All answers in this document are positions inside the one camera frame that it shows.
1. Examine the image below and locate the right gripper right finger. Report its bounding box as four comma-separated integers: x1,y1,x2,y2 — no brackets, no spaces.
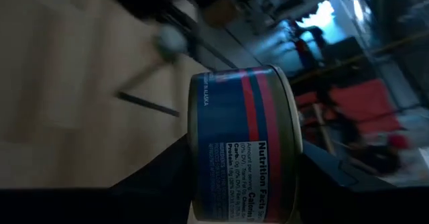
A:
296,142,429,224

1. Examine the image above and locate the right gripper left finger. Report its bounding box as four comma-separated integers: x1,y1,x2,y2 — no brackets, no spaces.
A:
0,135,194,224

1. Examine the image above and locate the red partition panel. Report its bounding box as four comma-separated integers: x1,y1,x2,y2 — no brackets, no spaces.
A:
294,79,403,134

